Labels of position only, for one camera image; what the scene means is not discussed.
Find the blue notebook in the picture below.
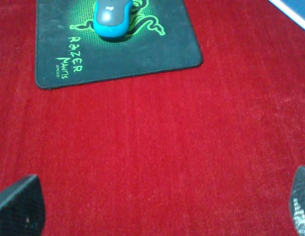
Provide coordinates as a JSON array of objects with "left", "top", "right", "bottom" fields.
[{"left": 270, "top": 0, "right": 305, "bottom": 31}]

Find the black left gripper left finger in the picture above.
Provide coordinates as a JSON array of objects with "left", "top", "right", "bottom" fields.
[{"left": 0, "top": 175, "right": 46, "bottom": 236}]

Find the blue grey computer mouse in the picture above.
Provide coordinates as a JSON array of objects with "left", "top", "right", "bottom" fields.
[{"left": 93, "top": 0, "right": 133, "bottom": 39}]

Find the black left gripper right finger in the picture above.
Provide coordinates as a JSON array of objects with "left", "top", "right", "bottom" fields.
[{"left": 289, "top": 166, "right": 305, "bottom": 235}]

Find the black green mouse pad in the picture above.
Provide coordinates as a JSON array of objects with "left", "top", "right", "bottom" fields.
[{"left": 35, "top": 0, "right": 203, "bottom": 89}]

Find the red table cloth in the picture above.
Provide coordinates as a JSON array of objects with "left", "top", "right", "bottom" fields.
[{"left": 0, "top": 0, "right": 305, "bottom": 236}]

